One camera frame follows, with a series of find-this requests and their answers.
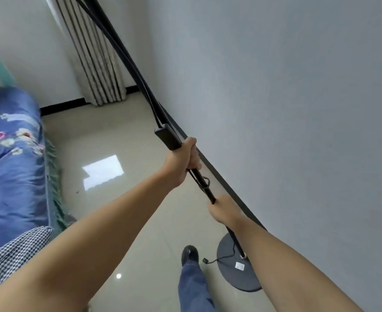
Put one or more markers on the person's right forearm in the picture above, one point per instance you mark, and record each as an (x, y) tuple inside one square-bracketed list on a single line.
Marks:
[(275, 256)]

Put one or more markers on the person's left forearm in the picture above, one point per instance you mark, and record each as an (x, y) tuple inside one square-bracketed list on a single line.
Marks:
[(90, 233)]

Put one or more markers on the blue jeans leg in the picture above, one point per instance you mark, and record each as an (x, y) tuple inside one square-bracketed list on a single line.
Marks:
[(193, 289)]

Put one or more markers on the person's right hand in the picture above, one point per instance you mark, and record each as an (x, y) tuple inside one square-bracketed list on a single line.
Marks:
[(225, 211)]

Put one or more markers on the person's right fingers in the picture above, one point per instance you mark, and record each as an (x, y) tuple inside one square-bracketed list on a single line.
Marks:
[(219, 204)]

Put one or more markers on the person's left hand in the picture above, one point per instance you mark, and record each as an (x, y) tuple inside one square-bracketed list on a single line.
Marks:
[(178, 162)]

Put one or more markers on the striped beige curtain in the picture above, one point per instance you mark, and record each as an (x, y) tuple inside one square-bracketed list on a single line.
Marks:
[(93, 61)]

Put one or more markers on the green fringed bed cloth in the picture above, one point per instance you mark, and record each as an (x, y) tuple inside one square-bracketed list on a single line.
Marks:
[(55, 191)]

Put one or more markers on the black shoe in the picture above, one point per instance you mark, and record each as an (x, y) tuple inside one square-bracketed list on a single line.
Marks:
[(190, 255)]

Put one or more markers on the blue floral bedspread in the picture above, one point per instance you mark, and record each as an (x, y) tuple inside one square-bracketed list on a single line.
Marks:
[(12, 178)]

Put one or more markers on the checkered shirt sleeve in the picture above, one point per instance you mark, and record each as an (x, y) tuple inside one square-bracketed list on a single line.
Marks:
[(9, 253)]

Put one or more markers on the person's left thumb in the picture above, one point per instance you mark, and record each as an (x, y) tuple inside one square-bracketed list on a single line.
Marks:
[(189, 144)]

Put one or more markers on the black floor lamp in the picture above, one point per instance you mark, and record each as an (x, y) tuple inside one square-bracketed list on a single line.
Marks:
[(239, 279)]

